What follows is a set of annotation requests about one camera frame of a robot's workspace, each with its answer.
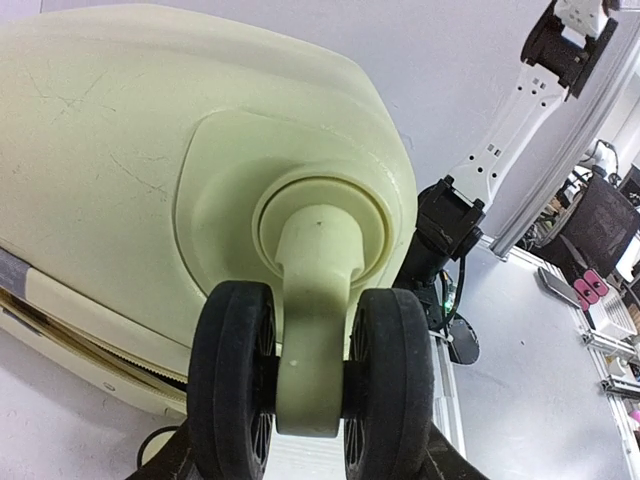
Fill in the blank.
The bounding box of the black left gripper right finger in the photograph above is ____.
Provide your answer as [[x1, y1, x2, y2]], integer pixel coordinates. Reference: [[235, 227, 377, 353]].
[[424, 424, 488, 480]]

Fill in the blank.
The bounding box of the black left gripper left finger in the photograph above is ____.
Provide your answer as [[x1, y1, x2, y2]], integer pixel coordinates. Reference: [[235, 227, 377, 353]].
[[126, 422, 200, 480]]

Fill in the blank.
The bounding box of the pale yellow hard-shell suitcase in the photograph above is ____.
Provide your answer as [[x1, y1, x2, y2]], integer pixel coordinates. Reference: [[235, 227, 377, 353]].
[[1, 4, 433, 479]]

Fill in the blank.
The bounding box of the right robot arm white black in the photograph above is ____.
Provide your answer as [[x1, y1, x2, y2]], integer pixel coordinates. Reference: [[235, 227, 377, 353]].
[[446, 1, 622, 208]]

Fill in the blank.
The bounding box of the black office chair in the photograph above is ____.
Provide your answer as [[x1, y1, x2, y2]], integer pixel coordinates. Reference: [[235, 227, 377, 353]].
[[533, 175, 639, 281]]

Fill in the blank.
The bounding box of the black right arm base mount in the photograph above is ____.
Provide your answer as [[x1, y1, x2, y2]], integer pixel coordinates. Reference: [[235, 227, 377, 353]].
[[394, 176, 485, 365]]

